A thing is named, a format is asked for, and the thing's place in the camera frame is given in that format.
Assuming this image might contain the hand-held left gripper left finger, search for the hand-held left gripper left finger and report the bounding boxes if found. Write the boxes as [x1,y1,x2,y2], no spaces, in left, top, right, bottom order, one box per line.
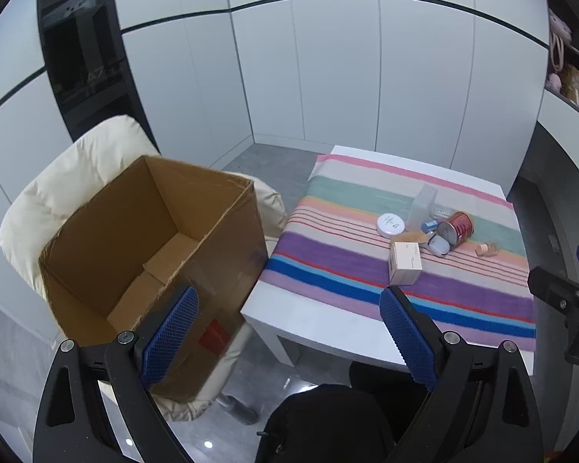
[33,286,201,463]

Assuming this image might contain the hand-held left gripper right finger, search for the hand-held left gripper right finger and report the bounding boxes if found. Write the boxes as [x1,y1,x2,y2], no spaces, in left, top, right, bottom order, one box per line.
[379,286,546,463]

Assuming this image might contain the brown cardboard box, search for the brown cardboard box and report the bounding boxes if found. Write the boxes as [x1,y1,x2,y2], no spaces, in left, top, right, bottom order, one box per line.
[39,155,270,403]

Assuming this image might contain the translucent plastic box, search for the translucent plastic box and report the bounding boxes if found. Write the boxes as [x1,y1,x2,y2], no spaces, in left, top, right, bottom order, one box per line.
[404,184,439,233]

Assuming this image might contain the small white carton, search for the small white carton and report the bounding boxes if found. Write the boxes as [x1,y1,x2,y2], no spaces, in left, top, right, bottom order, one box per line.
[388,241,423,285]

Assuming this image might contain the white table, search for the white table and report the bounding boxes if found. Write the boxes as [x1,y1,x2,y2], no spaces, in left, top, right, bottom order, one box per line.
[240,145,536,379]

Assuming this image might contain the grey-blue compact case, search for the grey-blue compact case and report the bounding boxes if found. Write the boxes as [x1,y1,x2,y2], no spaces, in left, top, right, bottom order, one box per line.
[425,234,449,257]

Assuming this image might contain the beige wooden item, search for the beige wooden item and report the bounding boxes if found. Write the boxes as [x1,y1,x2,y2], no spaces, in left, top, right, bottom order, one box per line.
[391,231,432,247]

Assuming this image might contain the striped colourful cloth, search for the striped colourful cloth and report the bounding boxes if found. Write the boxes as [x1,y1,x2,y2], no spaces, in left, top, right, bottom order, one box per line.
[261,153,537,353]

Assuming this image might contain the white round compact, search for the white round compact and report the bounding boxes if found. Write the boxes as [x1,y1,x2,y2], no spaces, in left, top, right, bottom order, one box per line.
[376,213,407,238]

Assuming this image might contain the red metal can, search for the red metal can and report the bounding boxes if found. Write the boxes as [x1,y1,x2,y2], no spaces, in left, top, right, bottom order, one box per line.
[437,211,474,250]

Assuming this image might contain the cream padded chair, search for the cream padded chair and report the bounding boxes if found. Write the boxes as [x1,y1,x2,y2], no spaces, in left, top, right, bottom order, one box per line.
[0,115,290,426]

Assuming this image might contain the pink handbag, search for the pink handbag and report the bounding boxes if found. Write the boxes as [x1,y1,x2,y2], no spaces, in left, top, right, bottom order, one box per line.
[549,7,574,71]

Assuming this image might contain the black glass cabinet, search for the black glass cabinet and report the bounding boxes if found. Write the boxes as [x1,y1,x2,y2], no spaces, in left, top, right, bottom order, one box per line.
[36,0,157,155]

